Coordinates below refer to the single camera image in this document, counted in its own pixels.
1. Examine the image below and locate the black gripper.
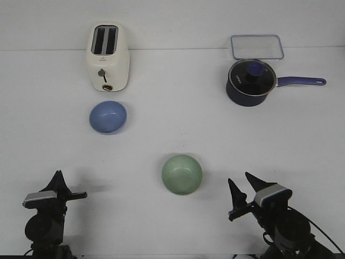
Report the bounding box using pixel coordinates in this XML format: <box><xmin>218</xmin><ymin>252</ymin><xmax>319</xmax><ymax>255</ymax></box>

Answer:
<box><xmin>227</xmin><ymin>172</ymin><xmax>288</xmax><ymax>235</ymax></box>
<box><xmin>36</xmin><ymin>170</ymin><xmax>87</xmax><ymax>216</ymax></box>

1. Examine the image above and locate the green bowl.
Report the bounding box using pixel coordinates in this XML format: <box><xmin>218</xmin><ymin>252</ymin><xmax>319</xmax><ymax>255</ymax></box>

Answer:
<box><xmin>161</xmin><ymin>154</ymin><xmax>203</xmax><ymax>195</ymax></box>

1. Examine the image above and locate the blue bowl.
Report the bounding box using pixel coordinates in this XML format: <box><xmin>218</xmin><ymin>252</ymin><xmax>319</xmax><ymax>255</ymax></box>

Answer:
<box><xmin>89</xmin><ymin>100</ymin><xmax>128</xmax><ymax>135</ymax></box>

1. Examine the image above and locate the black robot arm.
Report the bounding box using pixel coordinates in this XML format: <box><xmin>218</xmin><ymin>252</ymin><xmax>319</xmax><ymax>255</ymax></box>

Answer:
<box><xmin>23</xmin><ymin>170</ymin><xmax>87</xmax><ymax>258</ymax></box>
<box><xmin>227</xmin><ymin>172</ymin><xmax>344</xmax><ymax>258</ymax></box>

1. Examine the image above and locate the dark blue saucepan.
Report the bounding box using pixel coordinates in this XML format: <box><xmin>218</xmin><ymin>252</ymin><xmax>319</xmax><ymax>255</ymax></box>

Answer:
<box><xmin>226</xmin><ymin>59</ymin><xmax>327</xmax><ymax>107</ymax></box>

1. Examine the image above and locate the glass lid blue knob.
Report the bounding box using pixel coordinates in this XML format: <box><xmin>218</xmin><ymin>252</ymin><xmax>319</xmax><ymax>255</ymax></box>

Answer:
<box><xmin>229</xmin><ymin>59</ymin><xmax>277</xmax><ymax>97</ymax></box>

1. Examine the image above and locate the white toaster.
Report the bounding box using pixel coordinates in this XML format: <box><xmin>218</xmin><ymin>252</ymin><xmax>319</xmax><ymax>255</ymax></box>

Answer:
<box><xmin>86</xmin><ymin>22</ymin><xmax>130</xmax><ymax>92</ymax></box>

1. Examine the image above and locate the clear container blue rim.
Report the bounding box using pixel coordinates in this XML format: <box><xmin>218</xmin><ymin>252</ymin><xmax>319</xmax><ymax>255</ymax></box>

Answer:
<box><xmin>230</xmin><ymin>35</ymin><xmax>285</xmax><ymax>60</ymax></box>

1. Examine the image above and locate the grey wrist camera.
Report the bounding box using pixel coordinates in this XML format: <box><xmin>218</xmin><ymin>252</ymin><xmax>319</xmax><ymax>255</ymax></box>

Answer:
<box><xmin>254</xmin><ymin>183</ymin><xmax>293</xmax><ymax>207</ymax></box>
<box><xmin>23</xmin><ymin>190</ymin><xmax>57</xmax><ymax>209</ymax></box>

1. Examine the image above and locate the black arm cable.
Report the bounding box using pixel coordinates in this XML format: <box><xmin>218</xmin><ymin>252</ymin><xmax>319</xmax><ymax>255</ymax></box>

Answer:
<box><xmin>287</xmin><ymin>206</ymin><xmax>345</xmax><ymax>254</ymax></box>

